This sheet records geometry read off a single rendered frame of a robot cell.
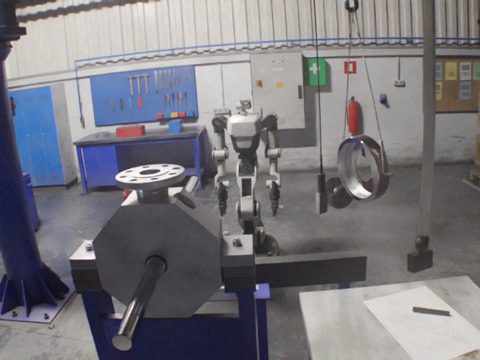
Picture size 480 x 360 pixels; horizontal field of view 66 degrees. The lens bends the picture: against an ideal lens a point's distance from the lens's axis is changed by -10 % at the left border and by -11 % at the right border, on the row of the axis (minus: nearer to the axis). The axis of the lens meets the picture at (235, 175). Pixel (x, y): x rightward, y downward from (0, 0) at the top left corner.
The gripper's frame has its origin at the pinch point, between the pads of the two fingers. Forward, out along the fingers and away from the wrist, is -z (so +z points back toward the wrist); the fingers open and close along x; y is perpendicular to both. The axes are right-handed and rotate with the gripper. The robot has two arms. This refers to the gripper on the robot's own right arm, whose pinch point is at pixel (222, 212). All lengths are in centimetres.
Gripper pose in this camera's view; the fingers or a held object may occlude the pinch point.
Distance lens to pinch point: 350.0
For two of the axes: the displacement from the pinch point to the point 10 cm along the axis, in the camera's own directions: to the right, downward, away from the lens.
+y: 9.8, -0.2, -1.8
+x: -1.8, 0.7, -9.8
